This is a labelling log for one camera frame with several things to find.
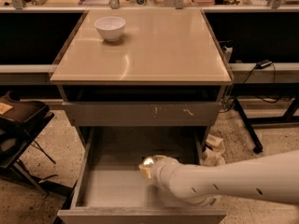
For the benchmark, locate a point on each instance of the crumpled white cloth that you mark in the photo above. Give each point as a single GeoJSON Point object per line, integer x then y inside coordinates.
{"type": "Point", "coordinates": [213, 154]}

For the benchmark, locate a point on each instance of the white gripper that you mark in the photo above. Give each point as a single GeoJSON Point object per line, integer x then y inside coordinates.
{"type": "Point", "coordinates": [158, 171]}

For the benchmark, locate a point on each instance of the redbull can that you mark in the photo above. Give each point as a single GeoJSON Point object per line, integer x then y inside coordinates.
{"type": "Point", "coordinates": [148, 161]}

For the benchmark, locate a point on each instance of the beige counter cabinet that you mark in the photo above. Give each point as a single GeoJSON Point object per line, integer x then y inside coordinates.
{"type": "Point", "coordinates": [163, 55]}

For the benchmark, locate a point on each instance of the grey open middle drawer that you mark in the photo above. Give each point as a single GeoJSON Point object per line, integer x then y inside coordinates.
{"type": "Point", "coordinates": [112, 190]}

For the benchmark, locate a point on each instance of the black table leg stand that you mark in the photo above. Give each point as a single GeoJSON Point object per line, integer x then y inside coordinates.
{"type": "Point", "coordinates": [258, 147]}

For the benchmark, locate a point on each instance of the white ceramic bowl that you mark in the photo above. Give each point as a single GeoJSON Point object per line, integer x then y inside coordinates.
{"type": "Point", "coordinates": [110, 28]}

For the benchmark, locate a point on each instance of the grey top drawer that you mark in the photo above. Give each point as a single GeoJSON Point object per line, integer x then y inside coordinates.
{"type": "Point", "coordinates": [142, 113]}

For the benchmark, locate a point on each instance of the black folding chair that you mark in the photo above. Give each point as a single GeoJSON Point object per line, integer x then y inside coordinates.
{"type": "Point", "coordinates": [20, 123]}

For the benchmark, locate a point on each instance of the white power strip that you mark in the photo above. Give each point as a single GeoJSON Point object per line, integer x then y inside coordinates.
{"type": "Point", "coordinates": [227, 52]}

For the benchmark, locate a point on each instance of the black power adapter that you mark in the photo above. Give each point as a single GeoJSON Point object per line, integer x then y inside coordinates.
{"type": "Point", "coordinates": [263, 64]}

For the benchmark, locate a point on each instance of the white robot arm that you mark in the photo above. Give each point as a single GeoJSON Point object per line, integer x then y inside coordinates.
{"type": "Point", "coordinates": [272, 178]}

